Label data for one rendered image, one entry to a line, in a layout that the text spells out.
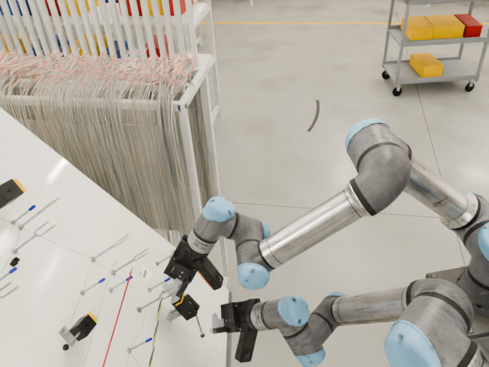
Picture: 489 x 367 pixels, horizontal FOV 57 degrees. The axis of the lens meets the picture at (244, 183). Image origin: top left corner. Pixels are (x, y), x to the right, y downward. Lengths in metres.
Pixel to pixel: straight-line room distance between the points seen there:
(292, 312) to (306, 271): 1.82
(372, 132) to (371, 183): 0.15
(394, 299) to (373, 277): 1.90
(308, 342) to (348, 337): 1.48
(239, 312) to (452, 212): 0.64
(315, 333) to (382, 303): 0.21
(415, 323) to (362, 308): 0.28
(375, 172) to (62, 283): 0.79
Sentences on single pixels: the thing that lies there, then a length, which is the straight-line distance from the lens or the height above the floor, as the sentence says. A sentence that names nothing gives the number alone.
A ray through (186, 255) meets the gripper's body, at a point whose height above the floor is 1.32.
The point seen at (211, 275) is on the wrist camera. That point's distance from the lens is 1.28.
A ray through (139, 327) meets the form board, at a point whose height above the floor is 1.17.
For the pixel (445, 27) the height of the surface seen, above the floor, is 0.68.
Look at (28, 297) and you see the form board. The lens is 1.16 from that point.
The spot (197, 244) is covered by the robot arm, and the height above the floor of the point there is 1.38.
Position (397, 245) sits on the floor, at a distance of 3.25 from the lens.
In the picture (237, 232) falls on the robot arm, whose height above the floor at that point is 1.41.
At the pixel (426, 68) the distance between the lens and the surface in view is 5.10.
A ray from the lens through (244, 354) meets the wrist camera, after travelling 1.34.
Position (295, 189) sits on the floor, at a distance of 3.61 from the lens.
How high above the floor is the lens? 2.22
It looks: 37 degrees down
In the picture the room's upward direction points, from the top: 4 degrees counter-clockwise
